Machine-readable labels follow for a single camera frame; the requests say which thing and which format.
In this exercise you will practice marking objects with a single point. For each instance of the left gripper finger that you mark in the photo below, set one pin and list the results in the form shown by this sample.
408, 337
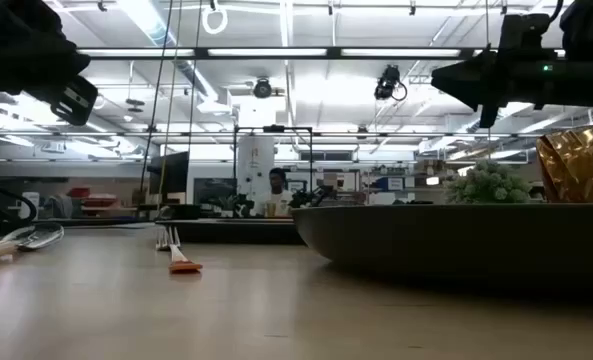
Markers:
36, 50
61, 67

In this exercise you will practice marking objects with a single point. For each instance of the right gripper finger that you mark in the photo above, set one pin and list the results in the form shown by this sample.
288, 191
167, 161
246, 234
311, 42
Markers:
461, 72
463, 92

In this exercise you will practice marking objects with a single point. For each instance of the amber glass cup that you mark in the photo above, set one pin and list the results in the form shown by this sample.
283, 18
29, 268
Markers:
581, 165

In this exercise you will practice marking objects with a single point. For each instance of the black round plate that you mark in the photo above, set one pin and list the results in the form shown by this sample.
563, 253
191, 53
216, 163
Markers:
451, 235

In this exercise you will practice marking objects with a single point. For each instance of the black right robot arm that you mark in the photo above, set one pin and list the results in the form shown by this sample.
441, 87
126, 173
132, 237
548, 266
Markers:
591, 30

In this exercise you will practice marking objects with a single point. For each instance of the background black robot arm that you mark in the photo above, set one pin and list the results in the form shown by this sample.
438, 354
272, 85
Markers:
308, 197

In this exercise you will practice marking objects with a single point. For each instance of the red storage bin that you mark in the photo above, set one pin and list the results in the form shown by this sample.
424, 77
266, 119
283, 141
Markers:
79, 192

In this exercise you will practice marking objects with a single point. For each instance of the green artificial plant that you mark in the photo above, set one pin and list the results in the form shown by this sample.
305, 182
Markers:
486, 185

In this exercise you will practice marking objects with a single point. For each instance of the red and white trays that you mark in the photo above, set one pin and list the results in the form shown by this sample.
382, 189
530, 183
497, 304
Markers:
100, 201

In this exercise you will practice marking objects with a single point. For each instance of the white appliance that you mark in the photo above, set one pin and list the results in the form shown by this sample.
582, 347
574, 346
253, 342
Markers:
30, 205

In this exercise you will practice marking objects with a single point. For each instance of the black monitor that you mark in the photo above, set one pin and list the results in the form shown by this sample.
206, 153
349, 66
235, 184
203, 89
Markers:
171, 172

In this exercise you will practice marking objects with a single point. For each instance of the black overhead light bar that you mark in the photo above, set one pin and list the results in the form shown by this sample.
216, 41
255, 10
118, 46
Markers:
201, 52

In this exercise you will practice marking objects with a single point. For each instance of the round black ceiling device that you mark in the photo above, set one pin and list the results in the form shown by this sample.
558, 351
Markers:
262, 89

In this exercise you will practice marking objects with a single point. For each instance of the white round column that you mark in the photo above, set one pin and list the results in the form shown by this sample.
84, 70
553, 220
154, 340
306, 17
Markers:
256, 160

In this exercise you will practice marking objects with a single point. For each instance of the person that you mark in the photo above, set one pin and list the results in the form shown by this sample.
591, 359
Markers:
277, 200

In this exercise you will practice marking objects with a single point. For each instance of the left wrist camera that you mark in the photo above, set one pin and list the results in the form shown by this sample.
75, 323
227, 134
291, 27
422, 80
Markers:
16, 17

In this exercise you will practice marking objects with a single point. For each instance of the black hanging camera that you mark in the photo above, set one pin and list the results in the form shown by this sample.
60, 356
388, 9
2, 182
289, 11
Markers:
388, 80

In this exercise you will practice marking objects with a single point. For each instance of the black table rig frame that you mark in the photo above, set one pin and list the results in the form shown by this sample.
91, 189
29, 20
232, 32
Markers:
101, 221

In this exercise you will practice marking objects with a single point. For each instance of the dark wall board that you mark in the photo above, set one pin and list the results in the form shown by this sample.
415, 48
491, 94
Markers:
213, 190

